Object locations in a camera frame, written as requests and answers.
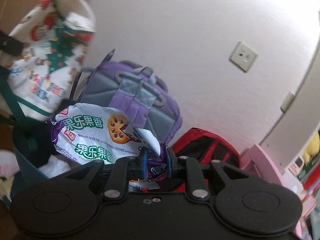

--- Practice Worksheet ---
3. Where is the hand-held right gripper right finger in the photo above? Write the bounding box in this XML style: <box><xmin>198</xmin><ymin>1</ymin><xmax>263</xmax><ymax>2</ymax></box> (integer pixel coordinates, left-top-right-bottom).
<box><xmin>166</xmin><ymin>147</ymin><xmax>258</xmax><ymax>202</ymax></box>

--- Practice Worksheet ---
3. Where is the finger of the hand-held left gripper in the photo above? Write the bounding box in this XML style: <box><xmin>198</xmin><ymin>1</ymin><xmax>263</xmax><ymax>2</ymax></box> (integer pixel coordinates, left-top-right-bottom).
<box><xmin>0</xmin><ymin>30</ymin><xmax>25</xmax><ymax>57</ymax></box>

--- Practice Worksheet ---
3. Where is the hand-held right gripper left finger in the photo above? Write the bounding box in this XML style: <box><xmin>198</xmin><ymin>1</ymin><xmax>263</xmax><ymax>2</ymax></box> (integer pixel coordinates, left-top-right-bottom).
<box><xmin>64</xmin><ymin>150</ymin><xmax>148</xmax><ymax>202</ymax></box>

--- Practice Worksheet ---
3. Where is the white festive printed paper bag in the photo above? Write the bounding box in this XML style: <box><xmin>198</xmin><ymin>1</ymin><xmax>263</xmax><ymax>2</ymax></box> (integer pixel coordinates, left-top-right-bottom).
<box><xmin>0</xmin><ymin>0</ymin><xmax>97</xmax><ymax>153</ymax></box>

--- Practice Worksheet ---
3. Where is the purple white snack wrapper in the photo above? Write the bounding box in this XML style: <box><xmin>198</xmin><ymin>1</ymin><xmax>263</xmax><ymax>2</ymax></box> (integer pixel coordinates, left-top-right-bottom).
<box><xmin>46</xmin><ymin>102</ymin><xmax>173</xmax><ymax>193</ymax></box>

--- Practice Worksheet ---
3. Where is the teal plastic waste bin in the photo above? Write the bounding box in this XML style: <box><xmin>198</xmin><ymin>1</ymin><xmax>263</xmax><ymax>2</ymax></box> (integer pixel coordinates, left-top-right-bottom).
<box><xmin>10</xmin><ymin>120</ymin><xmax>78</xmax><ymax>183</ymax></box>

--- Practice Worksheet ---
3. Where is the red black backpack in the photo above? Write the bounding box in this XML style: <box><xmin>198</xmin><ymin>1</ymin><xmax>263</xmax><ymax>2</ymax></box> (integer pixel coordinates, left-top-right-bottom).
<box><xmin>172</xmin><ymin>127</ymin><xmax>241</xmax><ymax>193</ymax></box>

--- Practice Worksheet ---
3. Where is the purple grey backpack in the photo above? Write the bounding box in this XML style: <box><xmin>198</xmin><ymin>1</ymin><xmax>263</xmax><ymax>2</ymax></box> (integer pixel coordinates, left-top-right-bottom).
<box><xmin>79</xmin><ymin>60</ymin><xmax>183</xmax><ymax>146</ymax></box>

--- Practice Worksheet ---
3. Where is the white crumpled paper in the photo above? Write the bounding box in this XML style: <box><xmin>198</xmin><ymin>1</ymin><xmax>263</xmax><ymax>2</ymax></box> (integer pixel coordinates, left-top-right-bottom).
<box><xmin>39</xmin><ymin>155</ymin><xmax>74</xmax><ymax>179</ymax></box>

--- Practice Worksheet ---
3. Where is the pink desk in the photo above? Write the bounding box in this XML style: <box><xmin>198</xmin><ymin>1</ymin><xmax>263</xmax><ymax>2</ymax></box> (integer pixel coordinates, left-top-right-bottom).
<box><xmin>239</xmin><ymin>144</ymin><xmax>320</xmax><ymax>240</ymax></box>

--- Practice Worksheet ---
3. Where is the white small device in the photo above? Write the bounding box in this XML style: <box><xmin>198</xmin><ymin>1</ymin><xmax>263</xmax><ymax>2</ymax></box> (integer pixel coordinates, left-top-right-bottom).
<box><xmin>288</xmin><ymin>156</ymin><xmax>305</xmax><ymax>176</ymax></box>

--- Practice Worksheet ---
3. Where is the green book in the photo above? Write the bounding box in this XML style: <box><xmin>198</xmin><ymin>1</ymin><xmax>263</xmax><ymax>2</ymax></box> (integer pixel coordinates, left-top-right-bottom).
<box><xmin>298</xmin><ymin>155</ymin><xmax>320</xmax><ymax>181</ymax></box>

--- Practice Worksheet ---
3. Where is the yellow plush toy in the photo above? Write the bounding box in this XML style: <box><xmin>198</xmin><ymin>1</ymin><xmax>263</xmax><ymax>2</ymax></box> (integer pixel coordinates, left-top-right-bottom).
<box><xmin>302</xmin><ymin>129</ymin><xmax>320</xmax><ymax>156</ymax></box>

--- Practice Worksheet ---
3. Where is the white wall socket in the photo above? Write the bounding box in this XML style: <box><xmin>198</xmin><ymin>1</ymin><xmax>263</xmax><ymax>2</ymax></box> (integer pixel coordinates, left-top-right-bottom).
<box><xmin>229</xmin><ymin>41</ymin><xmax>259</xmax><ymax>73</ymax></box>

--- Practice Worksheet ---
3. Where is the white plastic bracket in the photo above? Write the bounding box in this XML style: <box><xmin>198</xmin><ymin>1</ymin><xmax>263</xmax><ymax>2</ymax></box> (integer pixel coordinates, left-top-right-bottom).
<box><xmin>280</xmin><ymin>92</ymin><xmax>296</xmax><ymax>113</ymax></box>

